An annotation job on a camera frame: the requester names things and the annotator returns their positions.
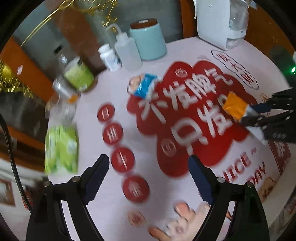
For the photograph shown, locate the green tissue pack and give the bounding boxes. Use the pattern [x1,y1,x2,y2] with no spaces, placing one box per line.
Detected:
[45,125,78,174]

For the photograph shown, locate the green label plastic bottle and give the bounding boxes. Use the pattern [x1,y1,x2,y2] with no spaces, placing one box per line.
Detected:
[59,53,94,92]

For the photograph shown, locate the small metal can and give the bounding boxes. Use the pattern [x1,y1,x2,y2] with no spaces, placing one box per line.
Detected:
[52,76,80,103]

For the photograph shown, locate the light blue canister brown lid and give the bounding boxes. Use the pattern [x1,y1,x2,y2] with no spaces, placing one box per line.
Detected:
[129,18,167,61]

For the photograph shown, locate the small blue white packet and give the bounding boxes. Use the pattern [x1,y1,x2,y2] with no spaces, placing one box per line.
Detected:
[127,73,163,100]

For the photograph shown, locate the wooden glass door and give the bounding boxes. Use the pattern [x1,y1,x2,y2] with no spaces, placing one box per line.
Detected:
[0,0,200,103]

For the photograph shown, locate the white squeeze wash bottle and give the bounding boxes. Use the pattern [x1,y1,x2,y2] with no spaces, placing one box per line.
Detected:
[106,24,142,72]

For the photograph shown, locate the white clear storage box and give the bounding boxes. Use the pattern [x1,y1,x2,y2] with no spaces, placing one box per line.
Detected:
[193,0,249,51]

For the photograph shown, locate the clear drinking glass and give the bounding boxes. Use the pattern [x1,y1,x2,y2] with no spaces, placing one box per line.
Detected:
[45,94,76,125]

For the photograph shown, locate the small white pill bottle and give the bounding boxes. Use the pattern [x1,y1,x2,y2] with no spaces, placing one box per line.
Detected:
[98,44,121,72]

